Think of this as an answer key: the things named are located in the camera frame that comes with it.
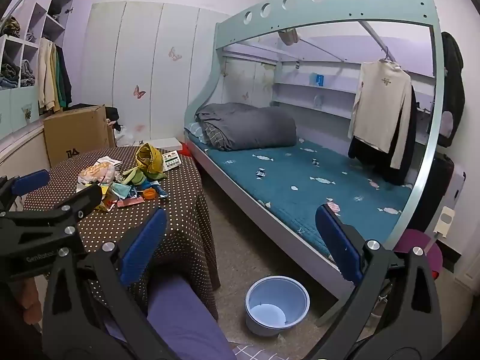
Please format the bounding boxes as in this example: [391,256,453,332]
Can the grey checked cloth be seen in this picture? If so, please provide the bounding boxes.
[232,344,265,360]

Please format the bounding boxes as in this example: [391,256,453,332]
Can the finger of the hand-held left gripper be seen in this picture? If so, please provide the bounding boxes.
[0,170,51,214]
[0,185,104,239]

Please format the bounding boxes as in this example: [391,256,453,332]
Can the bed with teal mattress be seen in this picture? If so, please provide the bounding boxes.
[184,0,445,327]

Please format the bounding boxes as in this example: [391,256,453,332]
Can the purple stool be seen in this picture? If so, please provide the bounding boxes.
[394,229,444,280]

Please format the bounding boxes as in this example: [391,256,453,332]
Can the white open wardrobe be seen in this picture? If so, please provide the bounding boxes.
[0,0,83,136]

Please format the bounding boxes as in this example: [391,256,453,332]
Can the black bag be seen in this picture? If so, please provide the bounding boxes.
[105,107,122,132]

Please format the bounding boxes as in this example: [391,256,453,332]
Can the brown polka dot table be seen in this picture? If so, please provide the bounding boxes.
[22,146,221,321]

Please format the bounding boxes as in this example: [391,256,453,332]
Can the dark hanging coat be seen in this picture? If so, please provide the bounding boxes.
[437,32,466,149]

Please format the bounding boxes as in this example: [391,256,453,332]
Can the blue face mask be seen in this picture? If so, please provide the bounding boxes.
[110,182,132,199]

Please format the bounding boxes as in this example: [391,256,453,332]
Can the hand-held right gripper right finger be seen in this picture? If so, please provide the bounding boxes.
[300,205,445,360]

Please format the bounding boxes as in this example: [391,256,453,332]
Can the person's purple trouser leg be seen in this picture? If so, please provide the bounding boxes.
[146,275,237,360]

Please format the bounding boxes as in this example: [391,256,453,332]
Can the person's left hand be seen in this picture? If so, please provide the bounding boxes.
[15,279,43,325]

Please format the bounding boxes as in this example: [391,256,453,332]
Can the yellow snack packet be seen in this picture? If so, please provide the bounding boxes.
[100,187,118,211]

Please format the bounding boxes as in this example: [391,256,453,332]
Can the white bed shelf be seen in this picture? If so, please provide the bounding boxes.
[272,80,432,147]

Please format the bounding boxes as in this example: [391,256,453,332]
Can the cream hanging jacket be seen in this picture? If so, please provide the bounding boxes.
[37,37,61,113]

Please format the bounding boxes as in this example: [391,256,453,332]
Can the cream hanging sweater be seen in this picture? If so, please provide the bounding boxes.
[348,59,413,169]

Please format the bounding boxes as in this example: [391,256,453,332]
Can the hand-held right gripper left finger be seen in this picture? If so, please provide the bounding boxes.
[41,207,177,360]

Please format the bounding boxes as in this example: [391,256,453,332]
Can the camouflage folded clothes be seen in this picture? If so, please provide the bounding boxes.
[0,16,21,37]

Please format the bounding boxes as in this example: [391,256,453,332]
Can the yellow cloth pouch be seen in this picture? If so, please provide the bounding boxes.
[135,142,164,173]

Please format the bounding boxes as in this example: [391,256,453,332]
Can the black hanging garment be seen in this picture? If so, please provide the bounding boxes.
[348,86,418,186]

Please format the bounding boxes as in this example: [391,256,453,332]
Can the white plastic bag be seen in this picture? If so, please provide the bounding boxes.
[116,127,137,147]

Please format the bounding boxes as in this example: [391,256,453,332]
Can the blue striped pillow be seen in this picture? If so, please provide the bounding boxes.
[187,122,211,145]

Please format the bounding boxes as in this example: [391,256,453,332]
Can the black suitcase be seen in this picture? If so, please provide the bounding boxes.
[416,154,455,233]

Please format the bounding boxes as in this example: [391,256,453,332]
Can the grey rolled duvet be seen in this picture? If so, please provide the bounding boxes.
[195,102,298,152]

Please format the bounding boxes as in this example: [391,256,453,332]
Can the light blue plastic bucket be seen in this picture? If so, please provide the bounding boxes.
[245,275,311,337]

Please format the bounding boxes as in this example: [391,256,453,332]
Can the red box with white top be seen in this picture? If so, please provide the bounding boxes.
[140,137,194,156]

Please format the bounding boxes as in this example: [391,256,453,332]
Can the green and white medicine box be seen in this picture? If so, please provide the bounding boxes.
[162,151,181,171]

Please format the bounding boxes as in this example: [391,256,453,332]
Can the brown cardboard box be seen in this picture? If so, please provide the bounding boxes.
[43,105,115,167]

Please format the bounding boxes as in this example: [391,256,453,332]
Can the beige hanging pouch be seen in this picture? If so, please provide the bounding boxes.
[278,28,301,46]

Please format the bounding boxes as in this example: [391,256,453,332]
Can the blue patterned bed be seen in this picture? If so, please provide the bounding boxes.
[185,127,413,263]

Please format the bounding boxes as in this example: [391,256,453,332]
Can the blue grey folded clothes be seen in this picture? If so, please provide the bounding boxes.
[19,60,37,87]

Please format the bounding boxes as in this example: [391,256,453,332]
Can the cream plastic box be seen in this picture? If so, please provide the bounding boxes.
[433,206,456,239]

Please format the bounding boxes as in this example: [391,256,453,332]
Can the green plush leaf toy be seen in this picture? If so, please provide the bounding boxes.
[122,167,167,186]

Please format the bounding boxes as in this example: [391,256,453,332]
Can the dark hanging clothes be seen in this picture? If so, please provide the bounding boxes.
[54,43,73,107]

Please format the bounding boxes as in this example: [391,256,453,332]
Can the pink plush toy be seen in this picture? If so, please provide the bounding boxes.
[78,162,115,186]

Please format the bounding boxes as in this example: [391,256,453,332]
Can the dark green folded clothes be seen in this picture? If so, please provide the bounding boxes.
[0,61,20,83]

